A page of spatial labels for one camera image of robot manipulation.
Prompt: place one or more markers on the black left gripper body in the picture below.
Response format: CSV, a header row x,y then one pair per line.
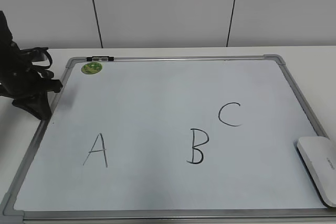
x,y
19,79

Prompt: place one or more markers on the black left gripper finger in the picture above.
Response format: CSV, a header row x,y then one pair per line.
x,y
49,85
37,105

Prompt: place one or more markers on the white rectangular board eraser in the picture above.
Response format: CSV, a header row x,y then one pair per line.
x,y
318,154

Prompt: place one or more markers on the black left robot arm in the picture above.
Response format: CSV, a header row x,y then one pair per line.
x,y
41,65

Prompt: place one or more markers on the round green magnet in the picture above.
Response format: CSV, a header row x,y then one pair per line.
x,y
91,68

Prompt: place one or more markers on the white board with grey frame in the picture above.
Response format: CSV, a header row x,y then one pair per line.
x,y
171,140

